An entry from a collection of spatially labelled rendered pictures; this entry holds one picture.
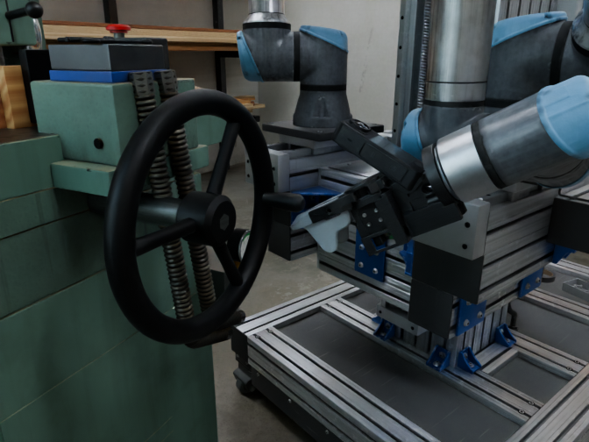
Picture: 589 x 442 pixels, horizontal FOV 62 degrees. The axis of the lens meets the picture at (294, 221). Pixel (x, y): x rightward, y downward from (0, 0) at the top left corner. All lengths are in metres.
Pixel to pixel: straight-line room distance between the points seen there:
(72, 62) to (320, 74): 0.70
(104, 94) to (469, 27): 0.41
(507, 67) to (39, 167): 0.71
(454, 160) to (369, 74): 3.57
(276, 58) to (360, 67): 2.94
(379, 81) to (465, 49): 3.42
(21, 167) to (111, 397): 0.36
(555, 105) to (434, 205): 0.15
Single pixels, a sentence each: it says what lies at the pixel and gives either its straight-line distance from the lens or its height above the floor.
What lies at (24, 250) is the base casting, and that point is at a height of 0.78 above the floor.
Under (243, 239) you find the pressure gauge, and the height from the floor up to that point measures 0.68.
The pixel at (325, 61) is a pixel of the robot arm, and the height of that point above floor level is 0.97.
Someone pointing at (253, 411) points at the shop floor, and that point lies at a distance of 1.53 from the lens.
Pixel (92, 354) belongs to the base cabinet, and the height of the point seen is 0.60.
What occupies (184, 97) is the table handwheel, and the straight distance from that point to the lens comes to 0.51.
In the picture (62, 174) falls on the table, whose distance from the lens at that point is 0.62.
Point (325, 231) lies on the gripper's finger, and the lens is 0.60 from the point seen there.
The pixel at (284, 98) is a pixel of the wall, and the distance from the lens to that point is 4.54.
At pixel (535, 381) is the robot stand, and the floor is 0.21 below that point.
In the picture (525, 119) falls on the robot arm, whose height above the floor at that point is 0.93.
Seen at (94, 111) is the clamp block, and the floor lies 0.93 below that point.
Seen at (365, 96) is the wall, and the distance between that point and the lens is 4.10.
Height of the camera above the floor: 0.99
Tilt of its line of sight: 19 degrees down
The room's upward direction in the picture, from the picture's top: straight up
